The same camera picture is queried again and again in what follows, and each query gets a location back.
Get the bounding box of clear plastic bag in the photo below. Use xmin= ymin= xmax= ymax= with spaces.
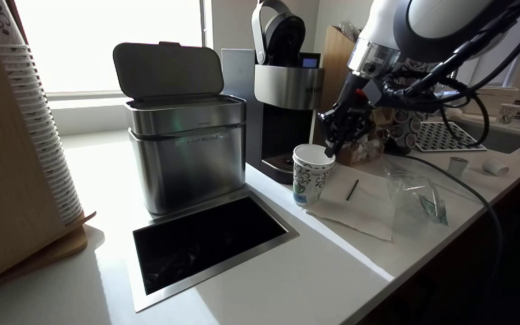
xmin=386 ymin=162 xmax=447 ymax=226

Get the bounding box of countertop trash chute frame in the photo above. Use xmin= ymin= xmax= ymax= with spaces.
xmin=128 ymin=193 xmax=298 ymax=312

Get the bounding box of wooden cup dispenser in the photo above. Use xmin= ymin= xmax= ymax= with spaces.
xmin=0 ymin=0 xmax=95 ymax=294

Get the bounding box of black power cable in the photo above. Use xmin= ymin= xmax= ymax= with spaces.
xmin=391 ymin=150 xmax=505 ymax=285

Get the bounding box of patterned bottom paper cup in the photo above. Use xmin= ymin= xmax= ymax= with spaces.
xmin=292 ymin=182 xmax=323 ymax=208

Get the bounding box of black stir stick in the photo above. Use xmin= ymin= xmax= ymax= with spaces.
xmin=344 ymin=179 xmax=359 ymax=200

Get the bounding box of small white cup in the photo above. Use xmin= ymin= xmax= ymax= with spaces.
xmin=447 ymin=157 xmax=467 ymax=177

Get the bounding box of stack of paper cups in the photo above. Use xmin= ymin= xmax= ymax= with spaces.
xmin=0 ymin=0 xmax=81 ymax=226

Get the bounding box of black coffee machine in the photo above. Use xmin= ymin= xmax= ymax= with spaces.
xmin=251 ymin=0 xmax=323 ymax=184

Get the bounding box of patterned paper cup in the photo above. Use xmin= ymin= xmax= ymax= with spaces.
xmin=292 ymin=144 xmax=335 ymax=195
xmin=292 ymin=182 xmax=323 ymax=208

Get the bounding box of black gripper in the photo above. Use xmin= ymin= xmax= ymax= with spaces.
xmin=317 ymin=72 xmax=372 ymax=157

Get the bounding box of steel trash bin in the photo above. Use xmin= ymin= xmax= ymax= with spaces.
xmin=112 ymin=41 xmax=245 ymax=215

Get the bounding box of patterned mat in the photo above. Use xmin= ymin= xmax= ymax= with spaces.
xmin=415 ymin=121 xmax=485 ymax=153

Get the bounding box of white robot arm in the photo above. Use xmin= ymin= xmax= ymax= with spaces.
xmin=317 ymin=0 xmax=520 ymax=157

